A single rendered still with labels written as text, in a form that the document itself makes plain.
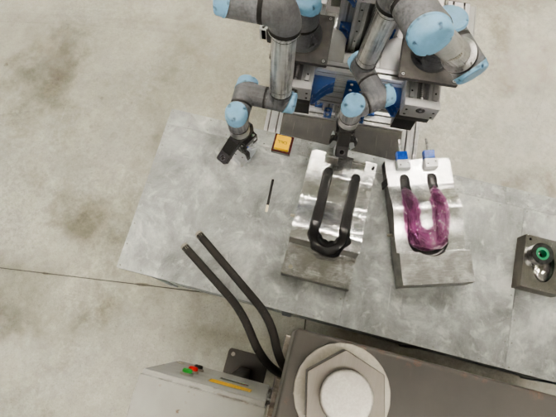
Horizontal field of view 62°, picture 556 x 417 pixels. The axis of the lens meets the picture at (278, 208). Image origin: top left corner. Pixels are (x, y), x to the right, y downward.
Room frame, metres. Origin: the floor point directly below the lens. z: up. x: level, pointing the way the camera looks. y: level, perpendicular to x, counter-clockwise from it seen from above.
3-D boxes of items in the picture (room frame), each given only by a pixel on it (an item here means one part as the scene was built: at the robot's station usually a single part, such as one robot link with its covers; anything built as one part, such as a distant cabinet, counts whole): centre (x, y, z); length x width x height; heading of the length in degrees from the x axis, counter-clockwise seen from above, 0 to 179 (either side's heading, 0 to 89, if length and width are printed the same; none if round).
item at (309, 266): (0.44, -0.20, 0.87); 0.50 x 0.26 x 0.14; 164
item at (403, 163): (0.69, -0.50, 0.86); 0.13 x 0.05 x 0.05; 1
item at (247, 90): (0.82, 0.09, 1.14); 0.11 x 0.11 x 0.08; 75
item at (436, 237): (0.43, -0.56, 0.90); 0.26 x 0.18 x 0.08; 1
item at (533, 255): (0.27, -0.96, 0.89); 0.08 x 0.08 x 0.04
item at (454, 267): (0.42, -0.57, 0.86); 0.50 x 0.26 x 0.11; 1
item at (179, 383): (-0.17, 0.20, 0.74); 0.31 x 0.22 x 1.47; 74
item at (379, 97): (0.80, -0.35, 1.14); 0.11 x 0.11 x 0.08; 21
